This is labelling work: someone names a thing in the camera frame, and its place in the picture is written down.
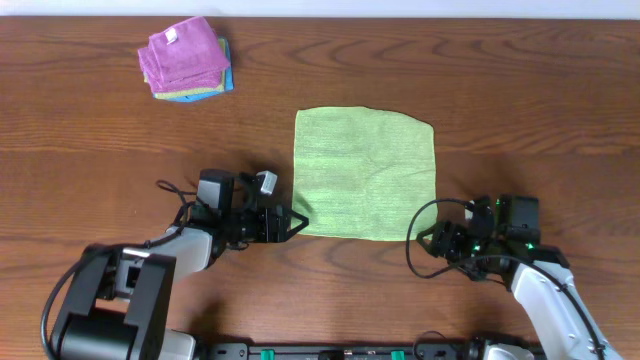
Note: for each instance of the green microfiber cloth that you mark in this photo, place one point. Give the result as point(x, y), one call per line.
point(362, 173)

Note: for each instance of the blue folded cloth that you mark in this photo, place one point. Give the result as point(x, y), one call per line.
point(201, 67)

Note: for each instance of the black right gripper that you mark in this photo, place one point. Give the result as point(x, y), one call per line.
point(445, 239)

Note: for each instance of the light green folded cloth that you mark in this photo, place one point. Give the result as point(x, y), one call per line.
point(148, 62)

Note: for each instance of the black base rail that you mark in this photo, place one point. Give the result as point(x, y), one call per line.
point(442, 350)

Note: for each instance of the purple folded cloth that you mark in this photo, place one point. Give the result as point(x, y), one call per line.
point(190, 25)

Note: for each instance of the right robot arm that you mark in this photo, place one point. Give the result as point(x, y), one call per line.
point(538, 277)

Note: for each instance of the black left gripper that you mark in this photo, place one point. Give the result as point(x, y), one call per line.
point(275, 234)

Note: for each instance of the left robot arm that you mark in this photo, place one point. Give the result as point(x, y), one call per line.
point(117, 303)

